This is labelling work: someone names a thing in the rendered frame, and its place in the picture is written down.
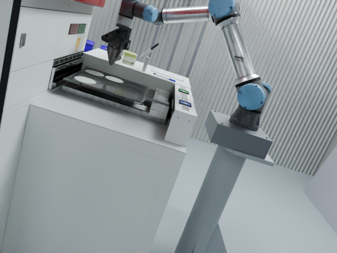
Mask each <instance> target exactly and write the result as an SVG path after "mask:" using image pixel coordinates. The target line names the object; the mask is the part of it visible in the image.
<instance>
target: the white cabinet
mask: <svg viewBox="0 0 337 253"><path fill-rule="evenodd" d="M185 155H186V154H185V153H181V152H178V151H175V150H172V149H169V148H166V147H162V146H159V145H156V144H153V143H150V142H146V141H143V140H140V139H137V138H134V137H130V136H127V135H124V134H121V133H118V132H115V131H111V130H108V129H105V128H102V127H99V126H96V125H93V124H90V123H86V122H83V121H80V120H77V119H74V118H70V117H67V116H64V115H61V114H58V113H55V112H51V111H48V110H45V109H42V108H39V107H35V106H32V105H30V108H29V113H28V118H27V123H26V128H25V133H24V138H23V143H22V148H21V153H20V159H19V164H18V169H17V174H16V179H15V184H14V189H13V194H12V199H11V204H10V209H9V214H8V220H7V225H6V230H5V235H4V240H3V245H2V250H1V253H149V250H150V248H151V245H152V242H153V240H154V237H155V234H156V232H157V229H158V227H159V224H160V221H161V219H162V216H163V213H164V211H165V208H166V205H167V203H168V200H169V198H170V195H171V192H172V190H173V187H174V184H175V182H176V179H177V176H178V174H179V171H180V168H181V166H182V163H183V160H184V158H185Z"/></svg>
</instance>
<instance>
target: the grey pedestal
mask: <svg viewBox="0 0 337 253"><path fill-rule="evenodd" d="M246 158H247V159H250V160H253V161H256V162H259V163H263V164H266V165H269V166H273V165H274V162H273V161H272V159H271V158H270V157H269V155H268V154H267V156H266V158H265V159H262V158H259V157H256V156H253V155H250V154H246V153H243V152H240V151H237V150H234V149H230V148H227V147H224V146H221V145H218V146H217V148H216V151H215V153H214V156H213V158H212V161H211V163H210V166H209V168H208V171H207V173H206V175H205V178H204V180H203V183H202V185H201V188H200V190H199V193H198V195H197V198H196V200H195V202H194V205H193V207H192V210H191V212H190V215H189V217H188V220H187V222H186V225H185V227H184V230H183V232H182V235H181V237H180V240H179V242H178V244H177V245H176V246H175V247H174V248H173V249H172V250H171V252H170V253H234V252H232V251H228V250H226V247H225V244H224V240H223V237H222V234H221V230H220V227H219V224H218V221H219V219H220V217H221V215H222V212H223V210H224V208H225V206H226V203H227V201H228V199H229V197H230V194H231V192H232V190H233V188H234V185H235V183H236V181H237V179H238V176H239V174H240V172H241V170H242V167H243V165H244V163H245V161H246Z"/></svg>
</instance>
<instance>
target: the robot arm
mask: <svg viewBox="0 0 337 253"><path fill-rule="evenodd" d="M121 2H122V3H121V6H120V10H119V14H118V18H117V23H116V26H117V27H119V28H118V29H115V30H113V31H111V32H109V33H107V34H105V35H102V36H101V40H102V41H104V42H106V43H108V46H107V54H108V60H109V64H110V65H113V64H114V63H115V61H118V60H121V58H122V57H121V55H120V53H121V51H122V50H129V47H128V43H129V46H130V43H131V41H130V40H129V37H130V34H131V30H132V29H131V28H130V27H131V24H132V20H133V17H136V18H139V19H142V20H145V21H147V22H150V23H153V24H155V25H162V24H168V23H186V22H204V21H212V22H213V23H215V25H216V28H218V29H220V30H221V32H222V36H223V39H224V42H225V45H226V48H227V51H228V54H229V57H230V60H231V63H232V67H233V70H234V73H235V76H236V79H237V81H236V83H235V87H236V90H237V99H238V102H239V106H238V108H237V109H236V110H235V111H234V112H233V114H232V115H231V116H230V119H229V121H230V122H232V123H233V124H235V125H237V126H239V127H242V128H244V129H247V130H250V131H258V129H259V124H260V115H261V112H262V110H263V108H264V105H265V103H266V101H267V98H268V96H269V94H270V93H271V89H272V87H271V86H270V85H269V84H266V83H264V82H262V81H261V78H260V76H259V75H257V74H255V71H254V68H253V65H252V62H251V58H250V55H249V52H248V49H247V46H246V43H245V40H244V37H243V33H242V30H241V27H240V24H239V22H240V20H241V15H240V6H239V3H238V2H237V0H209V3H208V5H205V6H192V7H179V8H166V9H157V8H155V7H153V6H151V5H147V4H144V3H141V2H138V0H122V1H121ZM127 47H128V48H127Z"/></svg>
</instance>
